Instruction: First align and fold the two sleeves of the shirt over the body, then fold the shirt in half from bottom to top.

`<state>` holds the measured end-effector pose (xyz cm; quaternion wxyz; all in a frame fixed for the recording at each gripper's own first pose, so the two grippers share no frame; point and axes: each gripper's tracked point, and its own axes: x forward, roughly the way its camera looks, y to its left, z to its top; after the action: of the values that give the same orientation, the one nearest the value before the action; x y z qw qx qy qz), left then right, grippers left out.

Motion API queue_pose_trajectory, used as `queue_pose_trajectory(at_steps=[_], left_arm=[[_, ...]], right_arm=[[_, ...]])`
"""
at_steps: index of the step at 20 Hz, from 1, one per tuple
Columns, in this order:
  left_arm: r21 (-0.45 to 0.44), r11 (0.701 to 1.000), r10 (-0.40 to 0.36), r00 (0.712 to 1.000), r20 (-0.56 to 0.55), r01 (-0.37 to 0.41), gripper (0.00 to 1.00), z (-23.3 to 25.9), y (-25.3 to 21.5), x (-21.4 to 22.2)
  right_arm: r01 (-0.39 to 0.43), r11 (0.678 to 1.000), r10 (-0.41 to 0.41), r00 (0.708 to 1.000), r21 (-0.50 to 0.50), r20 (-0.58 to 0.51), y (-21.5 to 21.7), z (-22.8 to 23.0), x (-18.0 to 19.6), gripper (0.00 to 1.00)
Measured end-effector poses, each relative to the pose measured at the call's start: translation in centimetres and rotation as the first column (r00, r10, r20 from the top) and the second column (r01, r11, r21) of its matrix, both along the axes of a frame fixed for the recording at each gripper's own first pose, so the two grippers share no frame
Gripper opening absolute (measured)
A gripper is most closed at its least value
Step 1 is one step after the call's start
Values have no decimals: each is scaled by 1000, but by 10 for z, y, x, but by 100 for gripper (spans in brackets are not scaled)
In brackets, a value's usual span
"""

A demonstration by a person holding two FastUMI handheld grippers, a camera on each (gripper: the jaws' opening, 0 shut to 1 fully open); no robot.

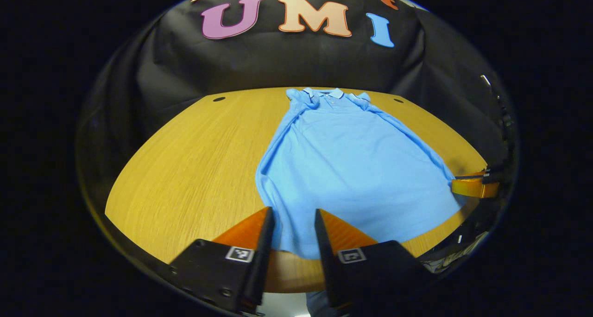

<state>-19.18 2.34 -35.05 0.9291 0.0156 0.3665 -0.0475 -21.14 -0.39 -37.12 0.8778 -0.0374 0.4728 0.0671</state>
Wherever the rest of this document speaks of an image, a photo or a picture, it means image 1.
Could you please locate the black backdrop cloth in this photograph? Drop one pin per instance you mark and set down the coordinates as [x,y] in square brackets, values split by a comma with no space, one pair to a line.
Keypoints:
[301,62]

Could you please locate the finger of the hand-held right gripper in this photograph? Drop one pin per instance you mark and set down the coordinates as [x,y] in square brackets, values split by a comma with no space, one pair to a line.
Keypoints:
[493,179]

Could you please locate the light blue polo T-shirt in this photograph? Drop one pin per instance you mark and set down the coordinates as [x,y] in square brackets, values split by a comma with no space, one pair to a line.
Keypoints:
[352,168]

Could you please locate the dark metal stand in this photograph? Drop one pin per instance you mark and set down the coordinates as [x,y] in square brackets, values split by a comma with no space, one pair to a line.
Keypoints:
[505,120]

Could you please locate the person's blue trousers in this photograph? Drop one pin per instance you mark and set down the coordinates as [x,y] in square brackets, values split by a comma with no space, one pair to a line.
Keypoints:
[317,305]

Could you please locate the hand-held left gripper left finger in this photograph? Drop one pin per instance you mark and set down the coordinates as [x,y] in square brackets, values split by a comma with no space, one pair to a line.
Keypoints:
[263,261]

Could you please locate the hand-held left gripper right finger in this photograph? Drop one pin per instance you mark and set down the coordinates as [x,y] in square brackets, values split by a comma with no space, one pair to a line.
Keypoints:
[324,261]

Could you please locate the person's dark printed clothing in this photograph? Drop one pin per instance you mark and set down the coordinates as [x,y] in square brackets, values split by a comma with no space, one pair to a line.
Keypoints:
[451,260]

